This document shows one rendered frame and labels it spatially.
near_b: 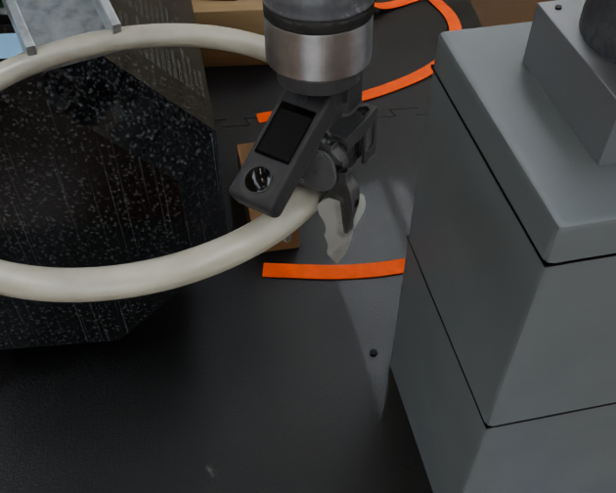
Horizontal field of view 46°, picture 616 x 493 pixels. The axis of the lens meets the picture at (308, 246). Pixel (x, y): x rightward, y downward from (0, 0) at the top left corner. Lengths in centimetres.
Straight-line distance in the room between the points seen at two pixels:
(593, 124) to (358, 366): 93
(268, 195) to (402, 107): 176
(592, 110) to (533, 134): 7
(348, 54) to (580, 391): 70
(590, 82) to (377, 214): 115
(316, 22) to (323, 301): 125
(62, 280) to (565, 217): 51
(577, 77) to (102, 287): 59
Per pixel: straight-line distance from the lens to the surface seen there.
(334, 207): 69
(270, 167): 62
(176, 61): 143
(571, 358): 105
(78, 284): 65
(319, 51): 59
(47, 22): 108
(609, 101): 87
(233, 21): 244
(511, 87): 100
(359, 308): 176
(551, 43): 98
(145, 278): 64
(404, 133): 225
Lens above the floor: 140
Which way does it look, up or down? 47 degrees down
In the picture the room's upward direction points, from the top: straight up
